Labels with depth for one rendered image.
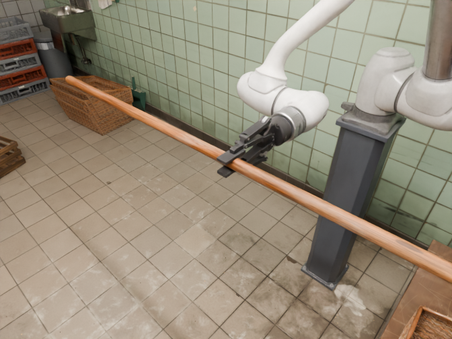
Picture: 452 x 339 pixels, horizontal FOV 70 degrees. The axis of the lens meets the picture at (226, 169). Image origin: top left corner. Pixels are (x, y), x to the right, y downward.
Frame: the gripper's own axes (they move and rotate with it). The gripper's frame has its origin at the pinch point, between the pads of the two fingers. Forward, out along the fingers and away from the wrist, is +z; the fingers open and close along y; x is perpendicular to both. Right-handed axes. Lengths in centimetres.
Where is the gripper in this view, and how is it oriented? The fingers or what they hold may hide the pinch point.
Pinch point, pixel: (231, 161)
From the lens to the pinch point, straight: 76.8
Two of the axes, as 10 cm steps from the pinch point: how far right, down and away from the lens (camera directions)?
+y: 0.0, 7.9, 6.2
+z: -6.7, 4.6, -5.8
